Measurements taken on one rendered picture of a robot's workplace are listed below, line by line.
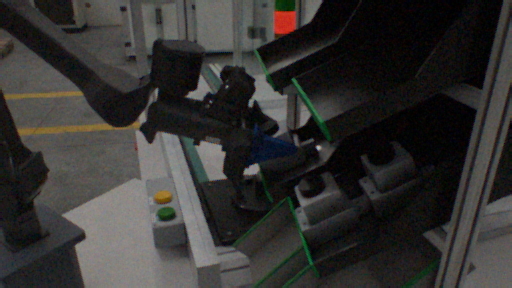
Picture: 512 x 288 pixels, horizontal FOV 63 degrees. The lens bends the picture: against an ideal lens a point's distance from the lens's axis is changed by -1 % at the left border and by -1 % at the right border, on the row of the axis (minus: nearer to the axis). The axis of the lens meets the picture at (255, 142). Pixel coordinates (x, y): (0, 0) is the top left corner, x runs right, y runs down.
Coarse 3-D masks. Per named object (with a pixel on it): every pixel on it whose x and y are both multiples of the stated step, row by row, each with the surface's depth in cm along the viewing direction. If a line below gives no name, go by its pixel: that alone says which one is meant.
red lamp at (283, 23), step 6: (276, 12) 100; (282, 12) 99; (288, 12) 99; (294, 12) 99; (276, 18) 100; (282, 18) 99; (288, 18) 99; (294, 18) 100; (276, 24) 101; (282, 24) 100; (288, 24) 100; (294, 24) 101; (276, 30) 101; (282, 30) 100; (288, 30) 100
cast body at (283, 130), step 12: (264, 132) 60; (276, 132) 61; (288, 132) 60; (300, 144) 63; (312, 144) 63; (288, 156) 61; (300, 156) 61; (264, 168) 62; (276, 168) 62; (288, 168) 62
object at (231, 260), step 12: (492, 204) 98; (504, 204) 99; (492, 216) 99; (504, 216) 101; (444, 228) 96; (480, 228) 100; (492, 228) 102; (504, 228) 103; (480, 240) 102; (228, 252) 84; (228, 264) 81; (240, 264) 82; (228, 276) 83; (240, 276) 84
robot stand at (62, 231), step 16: (48, 208) 79; (48, 224) 75; (64, 224) 75; (48, 240) 71; (64, 240) 71; (80, 240) 72; (0, 256) 67; (16, 256) 67; (32, 256) 67; (48, 256) 68; (64, 256) 72; (0, 272) 64; (16, 272) 64; (32, 272) 68; (48, 272) 70; (64, 272) 73; (80, 272) 78
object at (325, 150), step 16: (304, 128) 68; (368, 128) 55; (320, 144) 65; (336, 144) 63; (352, 144) 55; (320, 160) 61; (336, 160) 56; (352, 160) 56; (288, 176) 61; (304, 176) 57; (272, 192) 57; (288, 192) 57
